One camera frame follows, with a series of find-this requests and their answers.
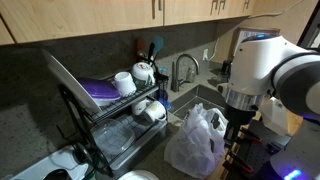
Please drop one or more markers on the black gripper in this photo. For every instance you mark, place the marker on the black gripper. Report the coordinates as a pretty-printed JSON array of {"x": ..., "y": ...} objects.
[{"x": 241, "y": 116}]

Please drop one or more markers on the white printed plastic bag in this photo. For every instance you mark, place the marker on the white printed plastic bag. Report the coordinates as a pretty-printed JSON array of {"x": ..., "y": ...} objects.
[{"x": 193, "y": 146}]

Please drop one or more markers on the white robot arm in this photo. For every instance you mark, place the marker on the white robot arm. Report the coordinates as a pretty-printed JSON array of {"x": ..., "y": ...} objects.
[{"x": 260, "y": 66}]

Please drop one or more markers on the clear plastic food container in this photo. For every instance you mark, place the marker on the clear plastic food container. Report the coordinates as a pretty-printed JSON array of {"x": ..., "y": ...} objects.
[{"x": 111, "y": 136}]

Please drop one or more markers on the red and black clamp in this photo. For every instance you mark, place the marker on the red and black clamp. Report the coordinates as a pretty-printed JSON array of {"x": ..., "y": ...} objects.
[
  {"x": 238, "y": 163},
  {"x": 251, "y": 136}
]

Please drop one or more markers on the white plastic basin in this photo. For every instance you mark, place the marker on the white plastic basin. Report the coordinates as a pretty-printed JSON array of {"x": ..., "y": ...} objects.
[{"x": 275, "y": 115}]

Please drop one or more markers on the stainless steel sink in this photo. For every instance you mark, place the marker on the stainless steel sink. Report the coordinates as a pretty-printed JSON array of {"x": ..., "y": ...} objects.
[{"x": 200, "y": 100}]

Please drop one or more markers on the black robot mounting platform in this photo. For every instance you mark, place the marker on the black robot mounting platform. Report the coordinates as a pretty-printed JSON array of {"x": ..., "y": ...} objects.
[{"x": 263, "y": 156}]

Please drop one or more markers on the black bottle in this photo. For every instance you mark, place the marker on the black bottle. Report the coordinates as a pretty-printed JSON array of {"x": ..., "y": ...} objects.
[{"x": 225, "y": 71}]

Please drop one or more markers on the clear soap dispenser bottle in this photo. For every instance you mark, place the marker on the clear soap dispenser bottle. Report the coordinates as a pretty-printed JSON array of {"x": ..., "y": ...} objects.
[{"x": 191, "y": 76}]

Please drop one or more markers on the metal kitchen faucet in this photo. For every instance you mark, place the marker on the metal kitchen faucet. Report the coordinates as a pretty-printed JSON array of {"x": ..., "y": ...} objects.
[{"x": 175, "y": 80}]

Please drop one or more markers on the framed text sign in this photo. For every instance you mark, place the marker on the framed text sign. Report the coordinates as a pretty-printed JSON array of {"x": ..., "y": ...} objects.
[{"x": 241, "y": 36}]

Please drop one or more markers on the black utensil holder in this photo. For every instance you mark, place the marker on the black utensil holder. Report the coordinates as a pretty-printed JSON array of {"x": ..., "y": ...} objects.
[{"x": 161, "y": 83}]

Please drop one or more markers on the cream mug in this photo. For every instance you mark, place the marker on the cream mug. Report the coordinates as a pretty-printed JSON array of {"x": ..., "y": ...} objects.
[{"x": 155, "y": 111}]

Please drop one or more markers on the blue dish soap bottle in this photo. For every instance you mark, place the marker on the blue dish soap bottle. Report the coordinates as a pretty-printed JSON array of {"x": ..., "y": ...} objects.
[{"x": 163, "y": 70}]

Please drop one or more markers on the grey dish rack drip tray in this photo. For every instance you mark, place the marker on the grey dish rack drip tray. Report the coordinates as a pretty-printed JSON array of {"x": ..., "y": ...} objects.
[{"x": 146, "y": 143}]

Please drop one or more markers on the small white mug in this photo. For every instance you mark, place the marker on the small white mug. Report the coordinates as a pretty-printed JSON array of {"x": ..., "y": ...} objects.
[{"x": 138, "y": 106}]

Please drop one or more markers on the white mug with red print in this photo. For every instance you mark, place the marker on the white mug with red print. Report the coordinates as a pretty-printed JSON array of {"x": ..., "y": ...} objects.
[{"x": 141, "y": 73}]

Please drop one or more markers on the blue spatula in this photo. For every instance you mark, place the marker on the blue spatula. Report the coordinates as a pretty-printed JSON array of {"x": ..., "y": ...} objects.
[{"x": 158, "y": 43}]

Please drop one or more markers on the black kitchen utensil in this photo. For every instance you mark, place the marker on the black kitchen utensil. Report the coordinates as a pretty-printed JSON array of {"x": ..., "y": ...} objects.
[{"x": 151, "y": 51}]

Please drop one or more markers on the small white plate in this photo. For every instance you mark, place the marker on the small white plate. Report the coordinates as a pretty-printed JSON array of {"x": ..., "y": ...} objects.
[{"x": 138, "y": 175}]

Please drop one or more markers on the plain white mug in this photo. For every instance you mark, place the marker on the plain white mug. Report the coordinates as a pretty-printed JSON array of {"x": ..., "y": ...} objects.
[{"x": 125, "y": 83}]

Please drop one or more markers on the red kitchen utensil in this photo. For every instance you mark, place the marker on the red kitchen utensil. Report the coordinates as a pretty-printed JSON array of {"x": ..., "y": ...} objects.
[{"x": 140, "y": 45}]

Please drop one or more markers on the purple plastic bowl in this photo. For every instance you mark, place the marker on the purple plastic bowl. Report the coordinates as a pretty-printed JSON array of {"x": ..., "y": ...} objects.
[{"x": 98, "y": 89}]

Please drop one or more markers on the black round object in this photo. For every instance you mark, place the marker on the black round object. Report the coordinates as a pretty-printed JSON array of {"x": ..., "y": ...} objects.
[{"x": 56, "y": 175}]

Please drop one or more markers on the white appliance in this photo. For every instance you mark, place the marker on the white appliance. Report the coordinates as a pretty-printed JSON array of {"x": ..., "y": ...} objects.
[{"x": 50, "y": 160}]

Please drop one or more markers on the white wall outlet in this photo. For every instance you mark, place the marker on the white wall outlet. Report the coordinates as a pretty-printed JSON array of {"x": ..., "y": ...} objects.
[{"x": 205, "y": 55}]

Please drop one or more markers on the wooden wall cabinet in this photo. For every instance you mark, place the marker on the wooden wall cabinet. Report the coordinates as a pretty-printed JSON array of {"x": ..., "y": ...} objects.
[{"x": 83, "y": 16}]

